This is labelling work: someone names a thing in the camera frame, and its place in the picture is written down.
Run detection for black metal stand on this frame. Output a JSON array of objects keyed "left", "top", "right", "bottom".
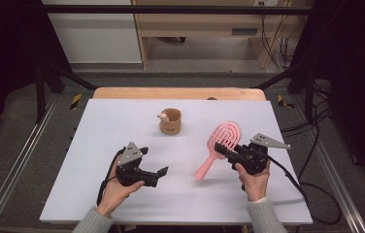
[
  {"left": 251, "top": 61, "right": 316, "bottom": 124},
  {"left": 35, "top": 60, "right": 98, "bottom": 124}
]

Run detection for bundle of hanging cables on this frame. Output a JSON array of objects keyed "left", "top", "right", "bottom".
[{"left": 259, "top": 14, "right": 303, "bottom": 71}]

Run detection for white cabinet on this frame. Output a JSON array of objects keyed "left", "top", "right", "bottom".
[{"left": 40, "top": 0, "right": 143, "bottom": 64}]

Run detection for light wooden desk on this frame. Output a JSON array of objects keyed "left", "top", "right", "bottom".
[{"left": 131, "top": 0, "right": 303, "bottom": 70}]

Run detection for light wooden table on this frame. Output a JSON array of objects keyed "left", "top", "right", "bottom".
[{"left": 92, "top": 86, "right": 267, "bottom": 102}]

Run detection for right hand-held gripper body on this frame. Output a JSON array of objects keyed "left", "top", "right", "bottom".
[{"left": 230, "top": 133, "right": 291, "bottom": 176}]

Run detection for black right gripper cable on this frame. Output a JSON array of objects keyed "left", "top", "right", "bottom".
[{"left": 263, "top": 152, "right": 343, "bottom": 226}]

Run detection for black floor cables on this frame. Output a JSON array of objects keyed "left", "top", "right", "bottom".
[{"left": 281, "top": 81, "right": 334, "bottom": 178}]

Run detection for person's left hand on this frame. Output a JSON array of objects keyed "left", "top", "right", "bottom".
[{"left": 96, "top": 159, "right": 146, "bottom": 217}]

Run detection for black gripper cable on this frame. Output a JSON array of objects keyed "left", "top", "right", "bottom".
[
  {"left": 263, "top": 152, "right": 343, "bottom": 226},
  {"left": 95, "top": 149, "right": 124, "bottom": 207}
]

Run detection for dark curtain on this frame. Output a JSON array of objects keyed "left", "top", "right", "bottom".
[
  {"left": 291, "top": 0, "right": 365, "bottom": 190},
  {"left": 0, "top": 0, "right": 72, "bottom": 149}
]

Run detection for black horizontal bar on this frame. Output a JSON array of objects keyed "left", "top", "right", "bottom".
[{"left": 41, "top": 4, "right": 315, "bottom": 16}]

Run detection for person's right hand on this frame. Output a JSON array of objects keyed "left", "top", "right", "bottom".
[{"left": 234, "top": 160, "right": 272, "bottom": 202}]

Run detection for pink hairbrush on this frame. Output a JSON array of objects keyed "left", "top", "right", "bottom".
[{"left": 193, "top": 121, "right": 244, "bottom": 182}]

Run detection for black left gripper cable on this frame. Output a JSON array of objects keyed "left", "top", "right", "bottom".
[{"left": 95, "top": 149, "right": 124, "bottom": 207}]

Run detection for aluminium rail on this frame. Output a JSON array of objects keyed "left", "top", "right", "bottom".
[
  {"left": 0, "top": 96, "right": 59, "bottom": 233},
  {"left": 291, "top": 96, "right": 365, "bottom": 233}
]

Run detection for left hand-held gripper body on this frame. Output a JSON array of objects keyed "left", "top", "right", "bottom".
[{"left": 116, "top": 141, "right": 160, "bottom": 188}]

